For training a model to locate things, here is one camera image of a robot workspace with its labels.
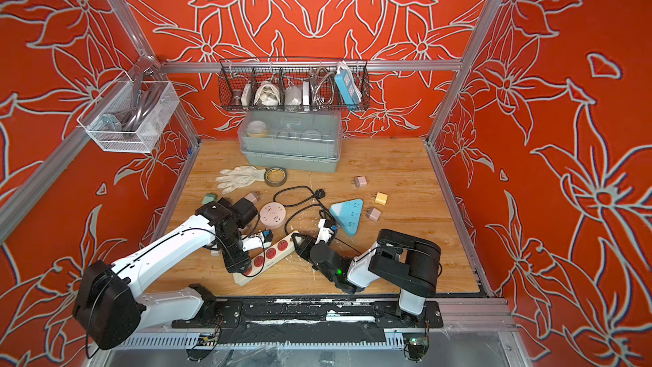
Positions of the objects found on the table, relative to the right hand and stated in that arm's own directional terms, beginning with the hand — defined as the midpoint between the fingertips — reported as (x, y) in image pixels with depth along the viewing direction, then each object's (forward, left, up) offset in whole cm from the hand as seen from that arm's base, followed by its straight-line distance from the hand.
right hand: (287, 241), depth 81 cm
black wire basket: (+54, +1, +24) cm, 59 cm away
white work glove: (+31, +25, -6) cm, 40 cm away
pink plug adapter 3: (+20, +17, -5) cm, 27 cm away
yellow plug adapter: (+21, -34, -5) cm, 40 cm away
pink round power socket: (+12, +7, -4) cm, 15 cm away
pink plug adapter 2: (+13, -30, -5) cm, 34 cm away
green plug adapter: (+19, +34, -4) cm, 39 cm away
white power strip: (-3, +3, -1) cm, 5 cm away
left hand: (-6, +13, 0) cm, 15 cm away
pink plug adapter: (+27, -26, -4) cm, 38 cm away
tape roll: (+32, +10, -6) cm, 34 cm away
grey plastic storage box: (+36, +2, +11) cm, 37 cm away
